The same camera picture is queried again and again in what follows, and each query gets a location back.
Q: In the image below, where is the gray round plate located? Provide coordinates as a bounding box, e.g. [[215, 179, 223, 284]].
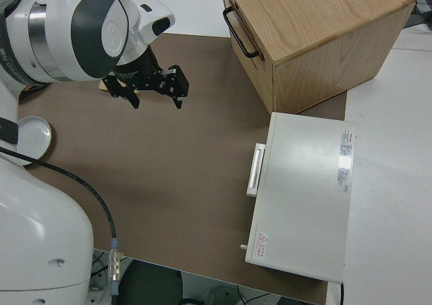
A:
[[17, 115, 53, 167]]

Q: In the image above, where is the black metal drawer handle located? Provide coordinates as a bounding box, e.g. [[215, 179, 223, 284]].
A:
[[222, 7, 261, 59]]

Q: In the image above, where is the brown table mat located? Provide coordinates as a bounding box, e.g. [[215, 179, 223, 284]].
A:
[[16, 33, 348, 301]]

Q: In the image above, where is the black cable with metal connector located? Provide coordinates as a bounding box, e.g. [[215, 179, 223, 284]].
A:
[[0, 145, 121, 300]]

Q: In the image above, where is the white metal appliance box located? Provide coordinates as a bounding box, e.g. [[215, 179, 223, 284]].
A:
[[238, 111, 358, 284]]

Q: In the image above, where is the wooden drawer box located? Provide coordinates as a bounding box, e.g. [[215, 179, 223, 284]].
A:
[[219, 0, 418, 115]]

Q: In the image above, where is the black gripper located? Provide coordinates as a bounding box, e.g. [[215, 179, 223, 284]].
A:
[[103, 47, 190, 110]]

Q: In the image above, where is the white appliance door handle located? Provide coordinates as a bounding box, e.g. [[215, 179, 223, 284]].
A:
[[246, 143, 267, 198]]

